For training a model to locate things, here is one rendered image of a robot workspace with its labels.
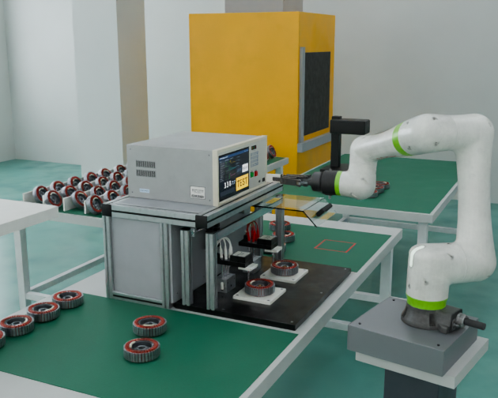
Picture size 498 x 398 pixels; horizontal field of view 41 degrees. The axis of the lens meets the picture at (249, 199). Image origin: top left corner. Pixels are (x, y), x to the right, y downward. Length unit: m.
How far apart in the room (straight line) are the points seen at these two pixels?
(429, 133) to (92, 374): 1.22
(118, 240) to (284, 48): 3.83
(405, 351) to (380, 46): 5.89
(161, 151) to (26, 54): 7.84
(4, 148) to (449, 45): 6.36
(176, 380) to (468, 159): 1.10
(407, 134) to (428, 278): 0.44
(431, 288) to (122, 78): 4.68
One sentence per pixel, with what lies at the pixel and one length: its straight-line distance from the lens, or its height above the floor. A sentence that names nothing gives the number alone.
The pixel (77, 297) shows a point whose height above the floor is 0.79.
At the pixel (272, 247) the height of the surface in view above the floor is 0.89.
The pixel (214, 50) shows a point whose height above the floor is 1.61.
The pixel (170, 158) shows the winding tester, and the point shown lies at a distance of 2.48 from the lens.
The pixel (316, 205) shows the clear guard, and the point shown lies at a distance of 2.69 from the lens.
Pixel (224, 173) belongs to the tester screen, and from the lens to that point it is 2.44.
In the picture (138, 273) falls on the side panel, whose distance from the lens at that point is 2.53.
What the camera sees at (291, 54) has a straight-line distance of 6.06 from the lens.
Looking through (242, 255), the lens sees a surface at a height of 0.92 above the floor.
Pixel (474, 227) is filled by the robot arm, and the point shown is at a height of 1.13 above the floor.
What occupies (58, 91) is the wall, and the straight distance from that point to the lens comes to 9.91.
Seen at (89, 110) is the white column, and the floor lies 1.06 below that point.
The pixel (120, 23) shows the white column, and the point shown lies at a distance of 6.38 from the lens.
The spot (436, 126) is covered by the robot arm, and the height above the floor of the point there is 1.44.
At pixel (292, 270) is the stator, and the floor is 0.81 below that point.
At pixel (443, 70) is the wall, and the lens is 7.59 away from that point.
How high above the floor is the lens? 1.69
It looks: 13 degrees down
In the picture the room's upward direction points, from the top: straight up
